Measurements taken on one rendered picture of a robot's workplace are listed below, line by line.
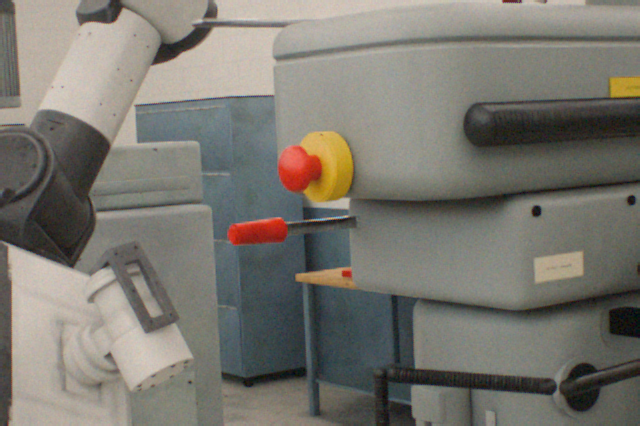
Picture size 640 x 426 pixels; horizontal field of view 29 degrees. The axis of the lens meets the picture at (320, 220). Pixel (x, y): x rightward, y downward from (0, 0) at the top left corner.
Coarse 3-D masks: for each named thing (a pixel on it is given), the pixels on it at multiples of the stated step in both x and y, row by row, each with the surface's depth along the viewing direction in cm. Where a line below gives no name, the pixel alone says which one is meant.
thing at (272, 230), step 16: (240, 224) 113; (256, 224) 113; (272, 224) 114; (288, 224) 116; (304, 224) 117; (320, 224) 117; (336, 224) 119; (352, 224) 120; (240, 240) 112; (256, 240) 113; (272, 240) 114
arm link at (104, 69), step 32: (96, 0) 139; (96, 32) 137; (128, 32) 138; (64, 64) 138; (96, 64) 136; (128, 64) 138; (64, 96) 134; (96, 96) 135; (128, 96) 138; (96, 128) 135
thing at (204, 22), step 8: (192, 24) 112; (200, 24) 111; (208, 24) 111; (216, 24) 112; (224, 24) 112; (232, 24) 113; (240, 24) 113; (248, 24) 114; (256, 24) 114; (264, 24) 115; (272, 24) 115; (280, 24) 116; (288, 24) 116
